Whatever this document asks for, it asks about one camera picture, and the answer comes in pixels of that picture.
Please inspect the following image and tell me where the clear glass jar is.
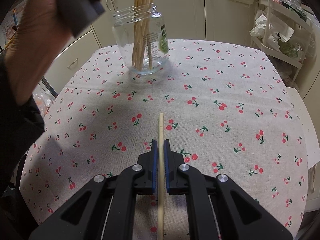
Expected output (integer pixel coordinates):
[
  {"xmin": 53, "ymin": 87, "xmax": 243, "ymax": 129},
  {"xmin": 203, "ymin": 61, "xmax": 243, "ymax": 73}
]
[{"xmin": 112, "ymin": 3, "xmax": 169, "ymax": 75}]

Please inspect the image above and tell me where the person's left hand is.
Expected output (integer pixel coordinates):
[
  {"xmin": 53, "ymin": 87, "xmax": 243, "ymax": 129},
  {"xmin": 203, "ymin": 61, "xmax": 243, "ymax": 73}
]
[{"xmin": 4, "ymin": 0, "xmax": 72, "ymax": 105}]

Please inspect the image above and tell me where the cherry print tablecloth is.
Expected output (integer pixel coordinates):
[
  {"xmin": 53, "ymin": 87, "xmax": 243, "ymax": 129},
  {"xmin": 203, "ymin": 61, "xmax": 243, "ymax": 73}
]
[{"xmin": 20, "ymin": 40, "xmax": 308, "ymax": 235}]

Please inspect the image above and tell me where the white rolling storage cart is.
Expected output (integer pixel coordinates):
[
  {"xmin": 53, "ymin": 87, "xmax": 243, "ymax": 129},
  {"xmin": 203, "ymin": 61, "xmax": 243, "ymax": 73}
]
[{"xmin": 250, "ymin": 0, "xmax": 316, "ymax": 86}]

